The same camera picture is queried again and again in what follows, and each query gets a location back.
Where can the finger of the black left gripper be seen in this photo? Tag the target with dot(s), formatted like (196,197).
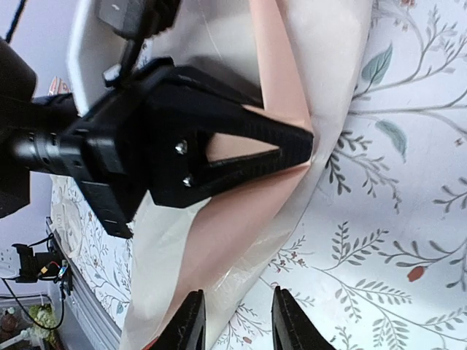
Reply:
(181,174)
(189,100)

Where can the peach wrapping paper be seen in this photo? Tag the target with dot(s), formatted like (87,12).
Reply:
(303,58)

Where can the floral tablecloth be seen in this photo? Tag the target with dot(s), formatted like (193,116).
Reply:
(380,252)

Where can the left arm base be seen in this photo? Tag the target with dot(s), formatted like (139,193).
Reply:
(43,261)

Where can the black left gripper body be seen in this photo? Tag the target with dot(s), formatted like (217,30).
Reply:
(101,151)

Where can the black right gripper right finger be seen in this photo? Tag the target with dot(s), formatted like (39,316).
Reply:
(291,327)

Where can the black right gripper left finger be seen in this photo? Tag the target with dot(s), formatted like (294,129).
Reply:
(186,329)

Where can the front aluminium rail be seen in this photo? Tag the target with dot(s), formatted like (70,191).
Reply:
(86,325)

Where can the red white patterned bowl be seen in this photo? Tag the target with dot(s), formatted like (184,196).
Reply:
(58,86)

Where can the cream ribbon bow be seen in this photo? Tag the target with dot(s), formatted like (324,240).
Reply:
(67,226)

